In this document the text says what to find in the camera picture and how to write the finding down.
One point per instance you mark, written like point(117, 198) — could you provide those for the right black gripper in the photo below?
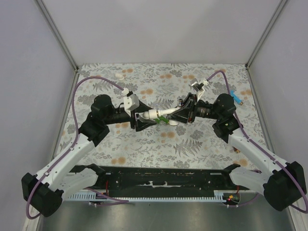
point(188, 116)

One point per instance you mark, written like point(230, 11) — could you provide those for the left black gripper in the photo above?
point(140, 124)

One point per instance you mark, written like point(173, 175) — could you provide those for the white chrome faucet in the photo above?
point(171, 110)

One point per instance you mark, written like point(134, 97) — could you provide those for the white pipe elbow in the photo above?
point(119, 76)

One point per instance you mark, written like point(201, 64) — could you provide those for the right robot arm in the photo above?
point(280, 182)

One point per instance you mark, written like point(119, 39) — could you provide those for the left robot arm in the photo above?
point(46, 190)

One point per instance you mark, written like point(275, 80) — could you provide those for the green faucet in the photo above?
point(161, 119)

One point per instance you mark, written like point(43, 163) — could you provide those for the floral table mat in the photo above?
point(160, 86)

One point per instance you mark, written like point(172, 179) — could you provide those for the blue faucet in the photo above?
point(236, 98)

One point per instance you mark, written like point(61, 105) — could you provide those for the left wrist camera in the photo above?
point(131, 103)

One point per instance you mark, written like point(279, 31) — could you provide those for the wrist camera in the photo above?
point(199, 87)
point(131, 103)

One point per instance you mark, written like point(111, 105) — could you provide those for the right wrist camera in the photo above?
point(199, 87)

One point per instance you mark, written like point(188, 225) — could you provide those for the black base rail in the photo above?
point(162, 182)

